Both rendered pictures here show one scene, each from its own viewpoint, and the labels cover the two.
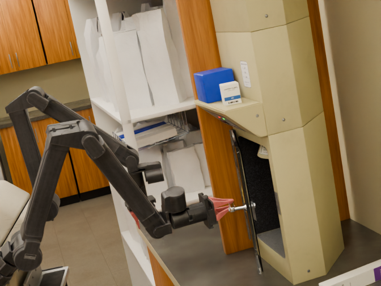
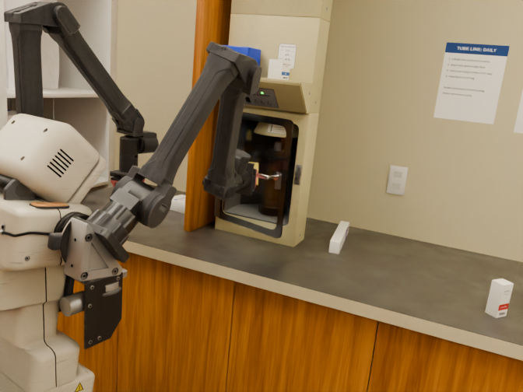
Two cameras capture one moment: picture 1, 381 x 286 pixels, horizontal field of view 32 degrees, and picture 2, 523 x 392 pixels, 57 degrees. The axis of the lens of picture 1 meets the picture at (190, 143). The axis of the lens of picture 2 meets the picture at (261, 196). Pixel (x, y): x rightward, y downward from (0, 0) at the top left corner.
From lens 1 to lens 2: 158 cm
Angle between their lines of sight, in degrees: 52
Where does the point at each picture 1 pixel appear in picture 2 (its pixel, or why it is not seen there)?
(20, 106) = (41, 20)
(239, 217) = (202, 196)
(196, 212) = (246, 177)
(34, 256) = (166, 207)
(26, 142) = (34, 72)
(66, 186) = not seen: outside the picture
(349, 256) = not seen: hidden behind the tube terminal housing
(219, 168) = (200, 146)
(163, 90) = not seen: hidden behind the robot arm
